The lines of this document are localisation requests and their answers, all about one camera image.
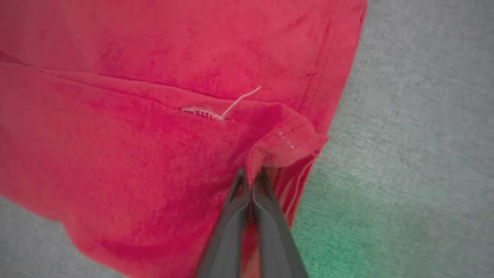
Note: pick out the red and white basketball jersey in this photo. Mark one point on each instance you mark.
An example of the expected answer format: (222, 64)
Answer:
(135, 116)

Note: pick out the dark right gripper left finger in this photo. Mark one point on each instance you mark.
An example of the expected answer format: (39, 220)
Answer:
(227, 239)

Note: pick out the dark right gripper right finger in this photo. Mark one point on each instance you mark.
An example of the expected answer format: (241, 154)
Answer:
(276, 243)

